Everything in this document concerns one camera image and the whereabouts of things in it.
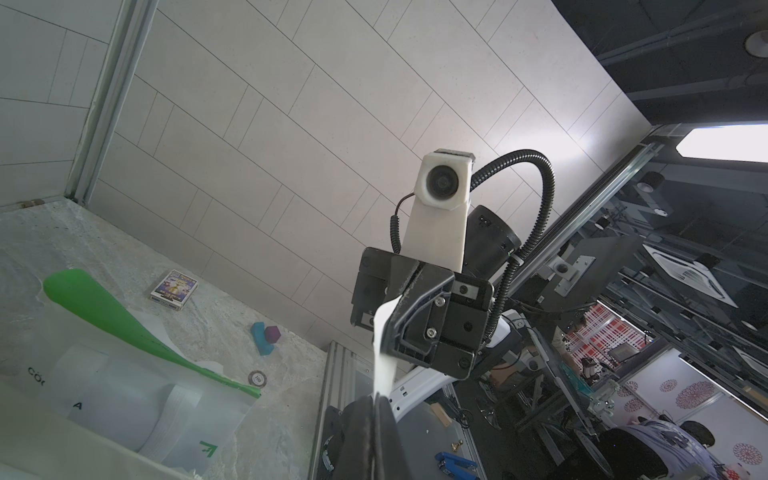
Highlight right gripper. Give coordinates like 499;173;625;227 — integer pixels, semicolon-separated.
350;247;493;380

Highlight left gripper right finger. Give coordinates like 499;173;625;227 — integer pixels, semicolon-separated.
375;395;413;480

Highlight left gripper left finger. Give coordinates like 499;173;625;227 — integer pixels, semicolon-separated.
339;396;375;480

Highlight green white paper bag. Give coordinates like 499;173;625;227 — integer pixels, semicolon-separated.
16;269;261;474

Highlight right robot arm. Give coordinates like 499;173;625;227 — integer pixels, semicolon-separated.
350;149;556;420

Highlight teal purple blocks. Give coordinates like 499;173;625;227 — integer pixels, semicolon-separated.
250;322;281;356

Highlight small card box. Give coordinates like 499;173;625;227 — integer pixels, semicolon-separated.
149;269;199;310

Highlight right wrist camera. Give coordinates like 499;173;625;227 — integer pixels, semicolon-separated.
401;149;475;272

